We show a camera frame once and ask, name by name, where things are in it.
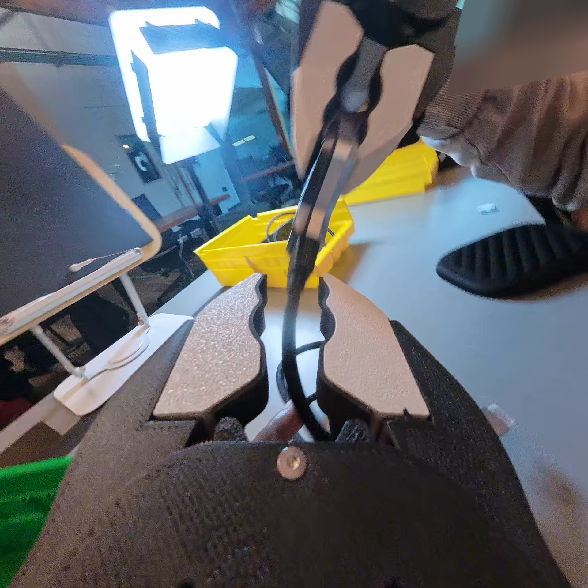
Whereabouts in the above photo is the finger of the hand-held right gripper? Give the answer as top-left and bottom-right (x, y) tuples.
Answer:
(342, 43), (435, 194)
(290, 0), (366, 182)

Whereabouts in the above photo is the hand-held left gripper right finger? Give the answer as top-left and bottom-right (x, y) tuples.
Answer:
(316, 274), (432, 444)

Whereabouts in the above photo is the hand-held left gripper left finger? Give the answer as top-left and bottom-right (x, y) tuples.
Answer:
(152, 273), (270, 439)

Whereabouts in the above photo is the black hdmi cable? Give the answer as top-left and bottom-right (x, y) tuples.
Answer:
(275, 234), (334, 443)

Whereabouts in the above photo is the green plastic bin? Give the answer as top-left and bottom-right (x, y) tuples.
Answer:
(0, 456), (73, 588)

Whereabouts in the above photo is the person's right forearm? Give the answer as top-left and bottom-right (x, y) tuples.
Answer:
(418, 69), (588, 213)

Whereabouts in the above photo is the person's left hand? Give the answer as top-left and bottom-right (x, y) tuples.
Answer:
(253, 400), (306, 443)

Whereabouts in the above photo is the yellow plastic bin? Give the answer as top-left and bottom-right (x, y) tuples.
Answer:
(194, 198), (354, 289)
(342, 140), (439, 206)

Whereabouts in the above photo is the bright light panel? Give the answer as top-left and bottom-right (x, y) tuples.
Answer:
(109, 7), (239, 165)

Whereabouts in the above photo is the white monitor stand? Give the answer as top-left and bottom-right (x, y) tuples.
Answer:
(0, 248), (194, 416)

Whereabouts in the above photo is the black ribbed wrist rest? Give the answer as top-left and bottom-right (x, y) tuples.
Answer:
(436, 224), (588, 298)

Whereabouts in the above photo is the wood-framed dark monitor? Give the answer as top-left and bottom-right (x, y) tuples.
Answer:
(0, 87), (164, 343)

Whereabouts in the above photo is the coiled grey cable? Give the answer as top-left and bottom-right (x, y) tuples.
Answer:
(264, 212), (297, 244)

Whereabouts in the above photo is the dark wall poster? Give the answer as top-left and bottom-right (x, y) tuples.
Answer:
(117, 135), (161, 184)

